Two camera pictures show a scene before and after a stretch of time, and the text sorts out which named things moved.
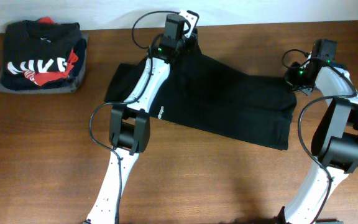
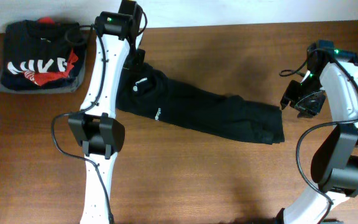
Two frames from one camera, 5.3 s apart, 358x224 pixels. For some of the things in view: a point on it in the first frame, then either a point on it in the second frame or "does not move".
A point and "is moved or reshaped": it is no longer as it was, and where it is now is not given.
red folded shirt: (41, 78) does not move
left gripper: (189, 45) -> (138, 60)
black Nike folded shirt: (30, 46) does not move
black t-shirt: (206, 94) is moved or reshaped
